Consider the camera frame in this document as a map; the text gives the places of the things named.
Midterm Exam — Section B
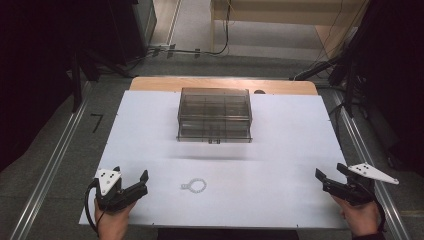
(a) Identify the black floor cable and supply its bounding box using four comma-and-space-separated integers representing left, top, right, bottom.
126, 0, 234, 73

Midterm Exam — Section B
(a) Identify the white table cover sheet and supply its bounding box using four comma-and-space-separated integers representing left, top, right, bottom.
78, 89, 350, 231

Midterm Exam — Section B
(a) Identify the metal floor rail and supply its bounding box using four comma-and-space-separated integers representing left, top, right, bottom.
329, 89, 412, 240
9, 80, 94, 240

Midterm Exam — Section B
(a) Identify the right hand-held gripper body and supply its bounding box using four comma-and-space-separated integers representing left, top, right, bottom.
321, 162, 400, 207

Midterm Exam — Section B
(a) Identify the transparent grey drawer box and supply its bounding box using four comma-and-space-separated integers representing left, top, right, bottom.
176, 87, 254, 145

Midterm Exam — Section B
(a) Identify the light wooden desk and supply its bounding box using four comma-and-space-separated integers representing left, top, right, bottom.
209, 0, 371, 60

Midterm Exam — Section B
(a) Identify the person's right hand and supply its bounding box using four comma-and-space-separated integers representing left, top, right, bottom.
331, 194, 381, 238

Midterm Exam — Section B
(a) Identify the dark cabinet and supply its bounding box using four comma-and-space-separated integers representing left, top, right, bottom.
113, 0, 158, 66

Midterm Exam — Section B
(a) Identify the black stand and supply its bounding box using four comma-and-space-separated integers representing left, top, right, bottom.
289, 49, 371, 118
65, 39, 134, 114

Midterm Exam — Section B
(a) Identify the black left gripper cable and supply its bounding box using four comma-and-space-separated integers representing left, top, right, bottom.
83, 179, 102, 236

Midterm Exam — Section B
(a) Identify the person's left hand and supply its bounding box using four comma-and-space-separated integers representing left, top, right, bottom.
93, 199, 138, 240

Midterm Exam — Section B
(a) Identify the clear bead bracelet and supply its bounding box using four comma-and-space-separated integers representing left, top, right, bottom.
180, 177, 208, 195

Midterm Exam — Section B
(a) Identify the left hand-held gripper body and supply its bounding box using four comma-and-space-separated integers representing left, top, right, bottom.
94, 167, 134, 213

